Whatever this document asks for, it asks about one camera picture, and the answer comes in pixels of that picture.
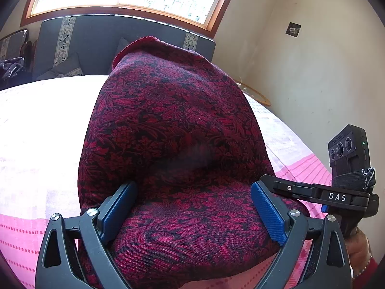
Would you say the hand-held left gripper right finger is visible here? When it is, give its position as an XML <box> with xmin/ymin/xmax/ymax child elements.
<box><xmin>250</xmin><ymin>181</ymin><xmax>352</xmax><ymax>289</ymax></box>

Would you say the black bag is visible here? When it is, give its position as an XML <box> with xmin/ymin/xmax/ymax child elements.
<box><xmin>0</xmin><ymin>59</ymin><xmax>27</xmax><ymax>82</ymax></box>

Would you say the patterned grey cushion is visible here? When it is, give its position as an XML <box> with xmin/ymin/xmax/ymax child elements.
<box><xmin>45</xmin><ymin>52</ymin><xmax>85</xmax><ymax>78</ymax></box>

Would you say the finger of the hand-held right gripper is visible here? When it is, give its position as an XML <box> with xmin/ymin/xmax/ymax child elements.
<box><xmin>259</xmin><ymin>173</ymin><xmax>317</xmax><ymax>201</ymax></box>

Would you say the checked white pink bedsheet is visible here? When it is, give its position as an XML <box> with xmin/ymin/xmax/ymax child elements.
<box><xmin>0</xmin><ymin>75</ymin><xmax>334</xmax><ymax>289</ymax></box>

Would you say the wall switch plate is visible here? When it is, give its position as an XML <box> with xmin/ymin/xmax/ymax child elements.
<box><xmin>284</xmin><ymin>22</ymin><xmax>302</xmax><ymax>38</ymax></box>

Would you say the dark grey cushion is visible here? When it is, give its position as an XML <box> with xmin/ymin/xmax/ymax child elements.
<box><xmin>114</xmin><ymin>38</ymin><xmax>130</xmax><ymax>59</ymax></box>

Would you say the person's right hand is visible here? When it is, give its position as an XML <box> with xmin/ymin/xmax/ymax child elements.
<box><xmin>346</xmin><ymin>229</ymin><xmax>371</xmax><ymax>279</ymax></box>

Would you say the person's right forearm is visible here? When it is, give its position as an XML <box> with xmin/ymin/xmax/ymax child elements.
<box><xmin>353</xmin><ymin>256</ymin><xmax>383</xmax><ymax>289</ymax></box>

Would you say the grey sofa with patterned trim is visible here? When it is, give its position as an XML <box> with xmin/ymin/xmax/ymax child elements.
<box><xmin>32</xmin><ymin>15</ymin><xmax>216</xmax><ymax>81</ymax></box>

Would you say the red floral knit garment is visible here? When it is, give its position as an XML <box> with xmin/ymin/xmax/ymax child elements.
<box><xmin>77</xmin><ymin>36</ymin><xmax>309</xmax><ymax>289</ymax></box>

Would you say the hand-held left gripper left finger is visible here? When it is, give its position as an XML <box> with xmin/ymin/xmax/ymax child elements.
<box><xmin>35</xmin><ymin>181</ymin><xmax>139</xmax><ymax>289</ymax></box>

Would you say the wooden armchair with grey cushion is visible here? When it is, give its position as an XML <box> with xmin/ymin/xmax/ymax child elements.
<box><xmin>0</xmin><ymin>28</ymin><xmax>33</xmax><ymax>77</ymax></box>

